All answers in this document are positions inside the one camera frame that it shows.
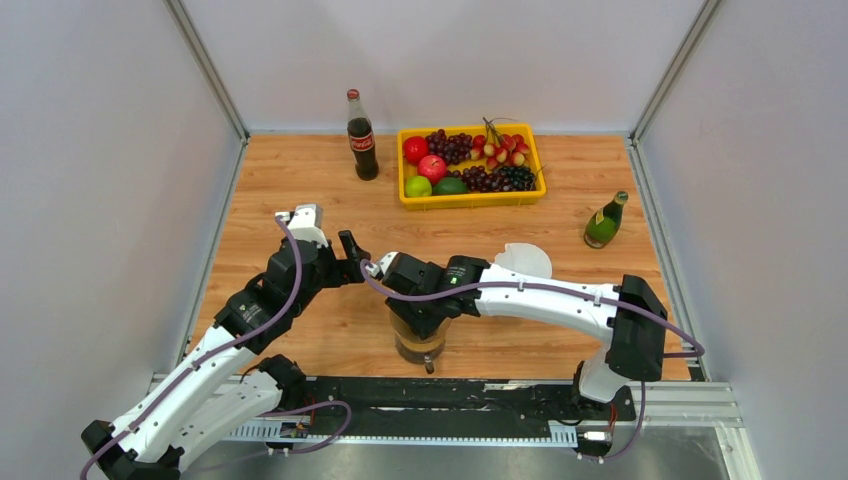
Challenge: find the clear glass dripper cone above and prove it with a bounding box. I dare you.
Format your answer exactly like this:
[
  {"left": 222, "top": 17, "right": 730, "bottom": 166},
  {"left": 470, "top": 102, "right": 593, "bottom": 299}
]
[{"left": 389, "top": 312, "right": 451, "bottom": 344}]

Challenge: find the white paper coffee filter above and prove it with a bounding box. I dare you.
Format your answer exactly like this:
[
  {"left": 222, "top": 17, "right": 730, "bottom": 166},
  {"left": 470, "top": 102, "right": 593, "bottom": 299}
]
[{"left": 494, "top": 243, "right": 553, "bottom": 279}]

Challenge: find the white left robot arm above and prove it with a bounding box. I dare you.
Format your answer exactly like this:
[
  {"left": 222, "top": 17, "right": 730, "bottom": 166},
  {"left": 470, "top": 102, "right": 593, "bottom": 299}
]
[{"left": 79, "top": 227, "right": 371, "bottom": 479}]

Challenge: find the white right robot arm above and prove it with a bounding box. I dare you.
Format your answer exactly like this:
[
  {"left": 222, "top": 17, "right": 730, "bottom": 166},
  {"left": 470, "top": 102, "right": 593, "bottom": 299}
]
[{"left": 362, "top": 252, "right": 668, "bottom": 418}]

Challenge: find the light green apple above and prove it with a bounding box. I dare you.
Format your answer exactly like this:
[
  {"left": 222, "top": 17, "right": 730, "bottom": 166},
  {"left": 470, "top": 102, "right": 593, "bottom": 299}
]
[{"left": 404, "top": 175, "right": 432, "bottom": 198}]

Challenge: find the dark green lime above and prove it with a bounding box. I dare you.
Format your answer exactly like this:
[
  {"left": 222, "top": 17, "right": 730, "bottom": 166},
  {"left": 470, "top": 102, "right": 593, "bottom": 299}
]
[{"left": 432, "top": 176, "right": 468, "bottom": 196}]

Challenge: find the yellow plastic fruit tray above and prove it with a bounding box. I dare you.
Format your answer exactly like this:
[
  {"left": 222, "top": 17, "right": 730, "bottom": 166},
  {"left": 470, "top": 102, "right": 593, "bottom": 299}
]
[{"left": 396, "top": 122, "right": 548, "bottom": 211}]

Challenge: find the pink red apple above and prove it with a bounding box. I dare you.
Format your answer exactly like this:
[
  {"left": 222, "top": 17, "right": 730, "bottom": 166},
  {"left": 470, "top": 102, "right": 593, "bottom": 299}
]
[{"left": 417, "top": 154, "right": 448, "bottom": 186}]

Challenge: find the dark grape bunch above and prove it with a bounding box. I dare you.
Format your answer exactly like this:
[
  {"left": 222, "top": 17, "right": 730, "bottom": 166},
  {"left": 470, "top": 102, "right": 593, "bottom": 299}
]
[{"left": 447, "top": 166, "right": 537, "bottom": 193}]

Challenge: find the purple grape bunch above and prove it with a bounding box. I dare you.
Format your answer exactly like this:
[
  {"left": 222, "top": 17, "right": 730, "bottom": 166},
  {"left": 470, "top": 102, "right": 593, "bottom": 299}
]
[{"left": 424, "top": 129, "right": 474, "bottom": 165}]

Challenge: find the glass cola bottle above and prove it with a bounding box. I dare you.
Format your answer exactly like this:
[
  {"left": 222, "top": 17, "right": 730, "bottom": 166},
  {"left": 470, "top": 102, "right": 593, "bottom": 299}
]
[{"left": 346, "top": 89, "right": 379, "bottom": 181}]

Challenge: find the red cherries bunch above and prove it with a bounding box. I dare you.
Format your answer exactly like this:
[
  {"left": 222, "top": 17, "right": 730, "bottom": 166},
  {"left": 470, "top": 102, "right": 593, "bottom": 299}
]
[{"left": 465, "top": 117, "right": 536, "bottom": 171}]

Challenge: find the green champagne bottle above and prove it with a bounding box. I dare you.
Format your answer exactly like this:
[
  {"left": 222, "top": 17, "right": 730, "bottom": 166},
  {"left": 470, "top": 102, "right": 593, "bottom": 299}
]
[{"left": 583, "top": 191, "right": 629, "bottom": 249}]

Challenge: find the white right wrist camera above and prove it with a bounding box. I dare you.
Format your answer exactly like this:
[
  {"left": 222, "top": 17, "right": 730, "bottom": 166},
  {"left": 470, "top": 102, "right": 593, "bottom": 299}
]
[{"left": 361, "top": 251, "right": 398, "bottom": 280}]

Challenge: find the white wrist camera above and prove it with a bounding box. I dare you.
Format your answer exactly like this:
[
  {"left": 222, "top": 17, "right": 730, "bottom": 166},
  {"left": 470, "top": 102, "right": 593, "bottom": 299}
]
[
  {"left": 361, "top": 251, "right": 398, "bottom": 280},
  {"left": 274, "top": 203, "right": 329, "bottom": 247}
]

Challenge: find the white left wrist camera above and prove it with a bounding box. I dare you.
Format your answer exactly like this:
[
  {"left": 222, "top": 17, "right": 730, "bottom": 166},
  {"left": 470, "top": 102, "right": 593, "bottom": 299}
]
[{"left": 274, "top": 203, "right": 329, "bottom": 247}]

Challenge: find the glass pitcher with handle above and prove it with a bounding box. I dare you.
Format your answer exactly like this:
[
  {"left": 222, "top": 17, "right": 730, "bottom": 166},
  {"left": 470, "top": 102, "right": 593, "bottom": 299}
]
[{"left": 395, "top": 334, "right": 446, "bottom": 375}]

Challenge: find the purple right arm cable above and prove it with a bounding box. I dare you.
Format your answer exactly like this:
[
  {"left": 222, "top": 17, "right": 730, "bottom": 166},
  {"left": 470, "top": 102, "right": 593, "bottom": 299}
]
[{"left": 359, "top": 259, "right": 706, "bottom": 464}]

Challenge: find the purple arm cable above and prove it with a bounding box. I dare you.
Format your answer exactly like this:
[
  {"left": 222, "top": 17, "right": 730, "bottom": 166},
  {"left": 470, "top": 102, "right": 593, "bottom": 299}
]
[
  {"left": 78, "top": 215, "right": 354, "bottom": 480},
  {"left": 359, "top": 259, "right": 706, "bottom": 464}
]

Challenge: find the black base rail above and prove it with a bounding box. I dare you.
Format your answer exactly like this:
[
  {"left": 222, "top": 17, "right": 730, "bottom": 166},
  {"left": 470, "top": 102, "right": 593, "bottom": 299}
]
[{"left": 239, "top": 374, "right": 637, "bottom": 458}]

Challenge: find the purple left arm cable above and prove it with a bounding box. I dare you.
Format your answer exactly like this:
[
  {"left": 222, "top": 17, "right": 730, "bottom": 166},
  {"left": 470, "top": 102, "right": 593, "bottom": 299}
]
[{"left": 78, "top": 215, "right": 354, "bottom": 480}]

